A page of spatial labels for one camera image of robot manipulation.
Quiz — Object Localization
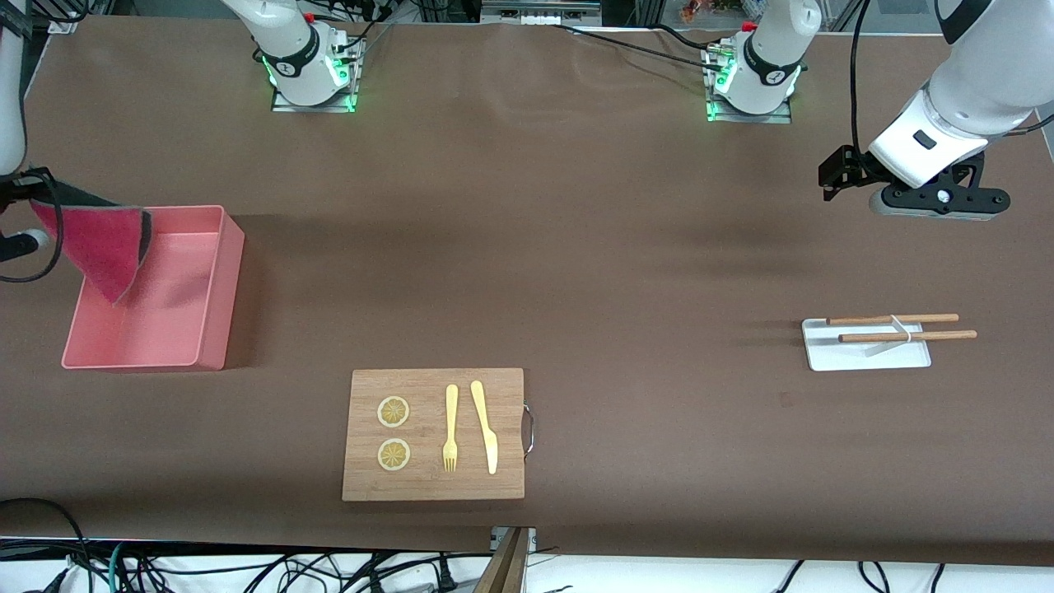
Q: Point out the thick black floor cable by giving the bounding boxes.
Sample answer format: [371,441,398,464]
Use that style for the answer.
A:
[0,497,87,593]

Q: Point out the white rack base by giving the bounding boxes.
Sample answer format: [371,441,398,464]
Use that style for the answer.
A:
[803,317,932,372]

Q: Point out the wooden rod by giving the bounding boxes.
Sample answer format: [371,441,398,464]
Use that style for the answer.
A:
[838,330,978,343]
[827,313,960,325]

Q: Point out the black cable on table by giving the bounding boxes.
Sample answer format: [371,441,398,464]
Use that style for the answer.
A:
[553,23,725,71]

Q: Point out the wooden cutting board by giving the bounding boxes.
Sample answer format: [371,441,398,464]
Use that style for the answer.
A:
[342,368,526,502]

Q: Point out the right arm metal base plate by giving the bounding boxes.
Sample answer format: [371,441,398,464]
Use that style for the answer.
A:
[272,82,357,114]

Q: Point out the grey and pink cloth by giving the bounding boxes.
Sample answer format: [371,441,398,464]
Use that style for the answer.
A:
[30,177,154,306]

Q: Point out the grey metal frame bar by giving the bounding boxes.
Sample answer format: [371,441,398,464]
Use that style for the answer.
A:
[480,0,604,26]

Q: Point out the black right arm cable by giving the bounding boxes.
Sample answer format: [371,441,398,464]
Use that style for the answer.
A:
[0,169,65,283]

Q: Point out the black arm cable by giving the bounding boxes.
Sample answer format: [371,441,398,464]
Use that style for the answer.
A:
[848,0,874,157]
[0,169,65,283]

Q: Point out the pink plastic bin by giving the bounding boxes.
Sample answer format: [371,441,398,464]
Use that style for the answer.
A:
[61,205,246,371]

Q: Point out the brown wooden plank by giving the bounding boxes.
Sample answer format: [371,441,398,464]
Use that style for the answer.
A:
[473,527,532,593]

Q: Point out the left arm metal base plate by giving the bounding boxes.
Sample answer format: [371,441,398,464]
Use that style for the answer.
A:
[707,86,793,124]

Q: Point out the yellow plastic fork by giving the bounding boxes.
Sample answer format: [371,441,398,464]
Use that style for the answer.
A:
[442,384,459,474]

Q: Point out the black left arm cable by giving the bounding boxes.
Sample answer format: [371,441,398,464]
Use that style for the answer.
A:
[848,0,874,157]

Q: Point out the yellow plastic knife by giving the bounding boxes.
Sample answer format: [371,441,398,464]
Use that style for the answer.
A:
[470,380,499,476]

